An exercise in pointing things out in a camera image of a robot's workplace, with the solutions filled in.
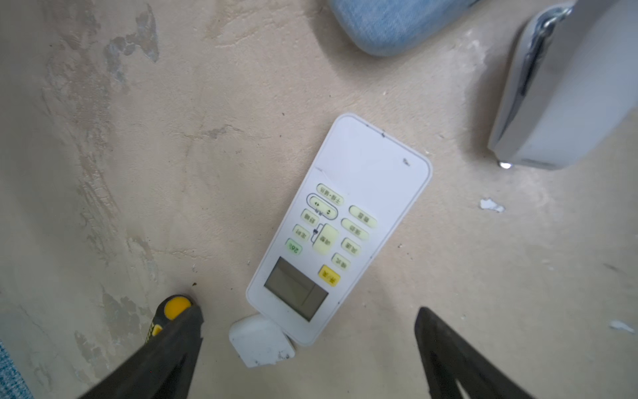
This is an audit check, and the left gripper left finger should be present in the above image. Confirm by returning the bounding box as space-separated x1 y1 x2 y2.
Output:
83 305 204 399

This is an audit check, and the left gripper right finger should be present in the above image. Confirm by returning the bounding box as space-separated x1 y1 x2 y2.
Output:
415 307 531 398

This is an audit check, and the black yellow handled screwdriver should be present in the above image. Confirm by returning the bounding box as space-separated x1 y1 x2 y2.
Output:
146 294 194 342

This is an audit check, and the white battery cover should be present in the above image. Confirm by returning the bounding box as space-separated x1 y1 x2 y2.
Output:
229 314 296 368

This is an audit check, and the white remote with green buttons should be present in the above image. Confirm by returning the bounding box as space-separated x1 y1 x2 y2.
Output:
247 113 433 347

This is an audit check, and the small white plastic device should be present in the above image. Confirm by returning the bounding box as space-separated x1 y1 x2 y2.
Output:
488 1 637 171

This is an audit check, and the blue grey fabric case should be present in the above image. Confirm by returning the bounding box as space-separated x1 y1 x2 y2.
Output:
329 0 477 58

